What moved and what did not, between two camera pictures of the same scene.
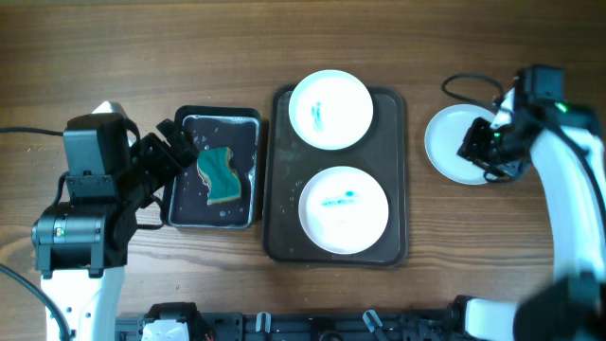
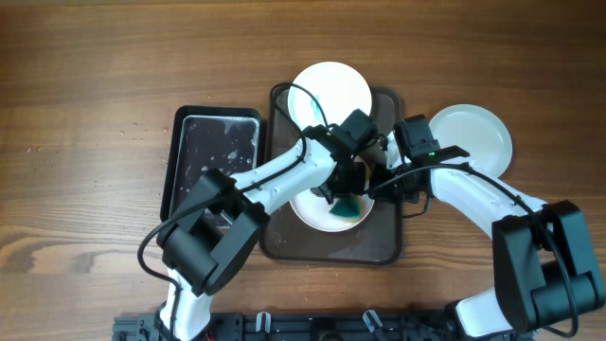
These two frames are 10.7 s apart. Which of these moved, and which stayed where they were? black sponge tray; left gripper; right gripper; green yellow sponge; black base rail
Moved: right gripper; left gripper; green yellow sponge
Stayed: black base rail; black sponge tray
